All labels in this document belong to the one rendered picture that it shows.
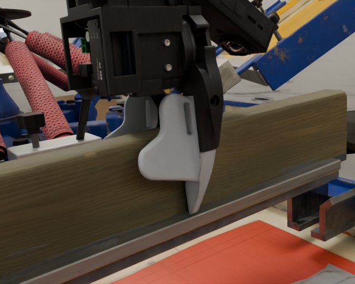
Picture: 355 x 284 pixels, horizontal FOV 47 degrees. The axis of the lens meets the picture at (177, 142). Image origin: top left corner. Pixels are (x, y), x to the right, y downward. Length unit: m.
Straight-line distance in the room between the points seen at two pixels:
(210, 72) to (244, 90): 2.89
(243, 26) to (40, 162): 0.18
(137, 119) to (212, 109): 0.08
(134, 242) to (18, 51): 0.72
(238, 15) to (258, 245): 0.30
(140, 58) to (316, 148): 0.22
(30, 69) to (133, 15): 0.66
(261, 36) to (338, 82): 2.31
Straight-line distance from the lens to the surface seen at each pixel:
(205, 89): 0.27
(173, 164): 0.28
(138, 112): 0.33
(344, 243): 0.55
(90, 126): 1.07
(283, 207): 0.62
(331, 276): 0.47
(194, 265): 0.49
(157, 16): 0.27
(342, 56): 2.61
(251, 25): 0.33
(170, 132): 0.28
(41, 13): 4.65
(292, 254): 0.51
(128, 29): 0.26
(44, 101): 0.83
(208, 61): 0.28
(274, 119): 0.37
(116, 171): 0.28
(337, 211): 0.50
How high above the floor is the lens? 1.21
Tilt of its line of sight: 14 degrees down
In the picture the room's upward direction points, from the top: 4 degrees counter-clockwise
